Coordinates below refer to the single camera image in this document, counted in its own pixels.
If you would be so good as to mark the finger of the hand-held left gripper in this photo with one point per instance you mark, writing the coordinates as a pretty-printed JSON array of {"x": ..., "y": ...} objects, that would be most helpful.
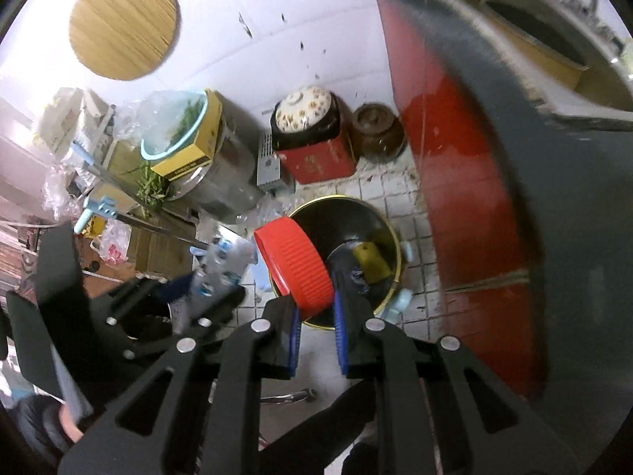
[
  {"x": 143, "y": 289},
  {"x": 212, "y": 314}
]

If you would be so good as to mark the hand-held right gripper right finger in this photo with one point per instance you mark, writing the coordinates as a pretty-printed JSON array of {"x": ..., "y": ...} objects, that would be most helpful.
[{"x": 340, "y": 336}]

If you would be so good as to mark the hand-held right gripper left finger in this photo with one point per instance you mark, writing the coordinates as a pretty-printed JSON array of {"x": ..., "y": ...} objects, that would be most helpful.
[{"x": 295, "y": 344}]

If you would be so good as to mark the red ribbed plastic lid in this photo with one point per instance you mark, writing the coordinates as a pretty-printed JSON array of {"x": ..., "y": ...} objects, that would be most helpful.
[{"x": 292, "y": 262}]

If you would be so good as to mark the black bin with yellow rim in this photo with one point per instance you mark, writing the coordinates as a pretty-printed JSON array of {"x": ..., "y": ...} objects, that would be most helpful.
[{"x": 346, "y": 222}]

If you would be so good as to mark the person's left forearm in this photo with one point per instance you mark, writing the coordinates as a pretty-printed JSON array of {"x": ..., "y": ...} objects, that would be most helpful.
[{"x": 71, "y": 423}]

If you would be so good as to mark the flat brown cardboard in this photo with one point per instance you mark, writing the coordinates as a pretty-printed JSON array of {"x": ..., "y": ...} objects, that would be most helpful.
[{"x": 158, "y": 252}]

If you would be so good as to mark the red printed plastic bag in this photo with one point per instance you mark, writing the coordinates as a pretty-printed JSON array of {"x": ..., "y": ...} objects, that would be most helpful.
[{"x": 113, "y": 247}]

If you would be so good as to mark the chrome chair leg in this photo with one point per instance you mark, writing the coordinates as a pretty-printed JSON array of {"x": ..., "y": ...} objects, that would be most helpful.
[{"x": 289, "y": 397}]

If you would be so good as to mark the thin metal rod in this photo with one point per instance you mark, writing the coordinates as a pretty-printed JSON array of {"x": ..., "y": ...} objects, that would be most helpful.
[{"x": 158, "y": 230}]

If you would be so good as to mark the crumpled clear plastic bag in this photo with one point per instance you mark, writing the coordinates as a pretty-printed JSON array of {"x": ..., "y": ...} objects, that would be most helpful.
[{"x": 57, "y": 188}]

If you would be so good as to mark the small yellow box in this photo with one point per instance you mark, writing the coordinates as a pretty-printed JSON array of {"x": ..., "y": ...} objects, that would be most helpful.
[{"x": 371, "y": 260}]

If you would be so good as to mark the green leafy vegetables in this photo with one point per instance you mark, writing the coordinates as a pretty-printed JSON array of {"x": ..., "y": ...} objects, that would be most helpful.
[{"x": 151, "y": 188}]

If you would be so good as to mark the stainless steel pot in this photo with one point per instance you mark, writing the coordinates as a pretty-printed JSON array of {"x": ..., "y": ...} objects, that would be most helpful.
[{"x": 222, "y": 178}]

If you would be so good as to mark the light blue plastic basin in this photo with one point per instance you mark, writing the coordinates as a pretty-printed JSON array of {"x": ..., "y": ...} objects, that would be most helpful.
[{"x": 144, "y": 148}]

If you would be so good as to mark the stack of white boxes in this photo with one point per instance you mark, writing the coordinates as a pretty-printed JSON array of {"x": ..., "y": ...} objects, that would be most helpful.
[{"x": 59, "y": 114}]

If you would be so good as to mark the yellow cardboard box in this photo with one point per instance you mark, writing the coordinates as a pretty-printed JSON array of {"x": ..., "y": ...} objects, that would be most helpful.
[{"x": 198, "y": 143}]

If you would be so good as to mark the grey vented device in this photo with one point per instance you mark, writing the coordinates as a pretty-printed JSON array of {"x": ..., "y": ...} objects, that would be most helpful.
[{"x": 269, "y": 163}]

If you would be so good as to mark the red square box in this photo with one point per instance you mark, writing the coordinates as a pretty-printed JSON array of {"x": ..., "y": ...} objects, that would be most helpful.
[{"x": 321, "y": 161}]

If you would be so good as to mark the red cabinet with grey top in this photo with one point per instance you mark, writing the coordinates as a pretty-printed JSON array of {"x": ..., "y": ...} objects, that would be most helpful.
[{"x": 445, "y": 158}]

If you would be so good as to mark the brown ceramic jar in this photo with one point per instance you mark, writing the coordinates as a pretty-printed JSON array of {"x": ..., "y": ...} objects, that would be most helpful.
[{"x": 378, "y": 131}]

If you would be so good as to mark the black pot with floral lid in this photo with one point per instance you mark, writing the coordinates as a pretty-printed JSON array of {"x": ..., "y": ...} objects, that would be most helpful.
[{"x": 301, "y": 109}]

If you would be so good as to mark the round wooden board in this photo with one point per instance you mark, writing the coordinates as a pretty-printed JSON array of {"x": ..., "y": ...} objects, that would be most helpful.
[{"x": 123, "y": 22}]

